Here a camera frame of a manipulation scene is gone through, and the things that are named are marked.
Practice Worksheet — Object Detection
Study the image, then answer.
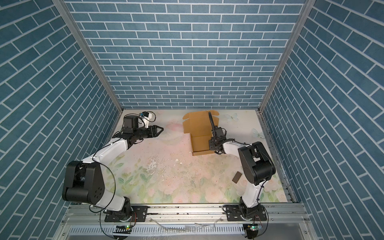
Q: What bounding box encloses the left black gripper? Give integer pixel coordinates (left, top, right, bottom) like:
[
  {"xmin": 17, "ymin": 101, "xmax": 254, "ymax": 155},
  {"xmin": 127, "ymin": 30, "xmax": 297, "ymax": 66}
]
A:
[{"xmin": 133, "ymin": 125, "xmax": 164, "ymax": 141}]

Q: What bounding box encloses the brown cardboard box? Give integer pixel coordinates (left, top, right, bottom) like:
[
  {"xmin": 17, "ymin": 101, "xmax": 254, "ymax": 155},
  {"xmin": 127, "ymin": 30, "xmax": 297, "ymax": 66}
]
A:
[{"xmin": 183, "ymin": 110, "xmax": 220, "ymax": 156}]

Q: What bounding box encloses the small brown cardboard piece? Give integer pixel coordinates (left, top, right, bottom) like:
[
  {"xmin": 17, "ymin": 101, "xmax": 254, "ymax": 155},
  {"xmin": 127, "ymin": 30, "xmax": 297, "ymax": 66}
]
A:
[{"xmin": 232, "ymin": 172, "xmax": 243, "ymax": 184}]

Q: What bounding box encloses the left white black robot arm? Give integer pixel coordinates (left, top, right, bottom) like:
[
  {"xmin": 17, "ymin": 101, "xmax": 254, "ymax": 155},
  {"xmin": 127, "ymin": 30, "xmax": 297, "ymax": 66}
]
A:
[{"xmin": 62, "ymin": 112, "xmax": 164, "ymax": 222}]

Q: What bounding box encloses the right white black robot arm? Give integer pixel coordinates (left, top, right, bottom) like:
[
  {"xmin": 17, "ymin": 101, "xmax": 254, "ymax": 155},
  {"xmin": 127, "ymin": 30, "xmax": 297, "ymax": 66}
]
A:
[{"xmin": 209, "ymin": 126, "xmax": 276, "ymax": 219}]

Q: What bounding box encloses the right green circuit board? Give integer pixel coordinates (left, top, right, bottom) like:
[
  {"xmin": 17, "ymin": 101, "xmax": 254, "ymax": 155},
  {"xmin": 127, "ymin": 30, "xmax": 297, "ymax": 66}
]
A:
[{"xmin": 244, "ymin": 224, "xmax": 263, "ymax": 232}]

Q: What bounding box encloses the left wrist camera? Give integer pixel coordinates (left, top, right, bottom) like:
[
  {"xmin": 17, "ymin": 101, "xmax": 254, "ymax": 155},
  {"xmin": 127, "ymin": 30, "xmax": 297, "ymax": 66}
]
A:
[{"xmin": 139, "ymin": 111, "xmax": 156, "ymax": 128}]

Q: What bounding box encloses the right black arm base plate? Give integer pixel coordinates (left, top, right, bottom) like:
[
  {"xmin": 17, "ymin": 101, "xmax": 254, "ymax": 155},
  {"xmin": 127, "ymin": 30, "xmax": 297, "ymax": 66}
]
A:
[{"xmin": 222, "ymin": 204, "xmax": 268, "ymax": 222}]

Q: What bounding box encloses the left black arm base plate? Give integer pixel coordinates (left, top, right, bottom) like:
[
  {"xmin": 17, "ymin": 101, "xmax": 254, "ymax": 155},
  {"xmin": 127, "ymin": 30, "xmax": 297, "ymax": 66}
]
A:
[{"xmin": 105, "ymin": 205, "xmax": 149, "ymax": 223}]

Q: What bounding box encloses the white slotted cable duct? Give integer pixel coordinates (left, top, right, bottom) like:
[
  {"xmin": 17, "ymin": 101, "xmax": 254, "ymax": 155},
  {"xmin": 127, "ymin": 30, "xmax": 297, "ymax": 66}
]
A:
[{"xmin": 69, "ymin": 224, "xmax": 245, "ymax": 237}]

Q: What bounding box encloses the aluminium mounting rail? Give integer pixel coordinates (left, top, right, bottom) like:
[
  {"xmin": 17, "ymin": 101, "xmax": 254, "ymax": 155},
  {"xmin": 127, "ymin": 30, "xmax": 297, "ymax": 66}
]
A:
[{"xmin": 61, "ymin": 202, "xmax": 311, "ymax": 226}]

